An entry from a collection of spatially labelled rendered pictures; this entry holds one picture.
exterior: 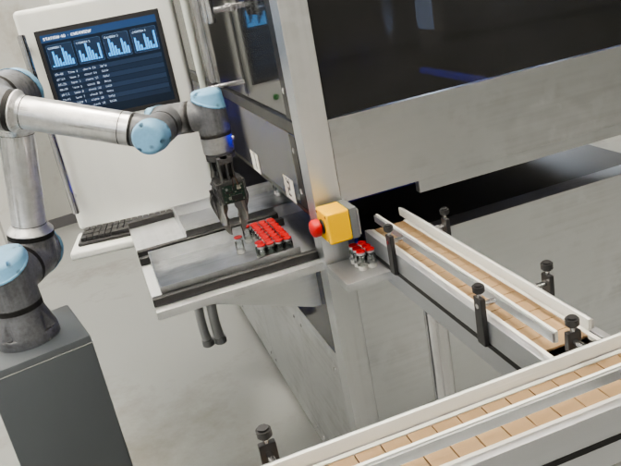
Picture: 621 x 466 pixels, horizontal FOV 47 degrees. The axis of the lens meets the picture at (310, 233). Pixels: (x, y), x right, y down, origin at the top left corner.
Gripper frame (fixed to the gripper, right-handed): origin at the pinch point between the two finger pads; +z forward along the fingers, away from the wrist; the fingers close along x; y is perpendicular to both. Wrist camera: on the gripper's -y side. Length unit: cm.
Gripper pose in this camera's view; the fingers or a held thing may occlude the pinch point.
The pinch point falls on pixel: (236, 226)
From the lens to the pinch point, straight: 181.0
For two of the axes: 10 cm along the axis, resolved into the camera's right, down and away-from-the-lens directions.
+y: 3.1, 2.9, -9.0
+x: 9.3, -2.7, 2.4
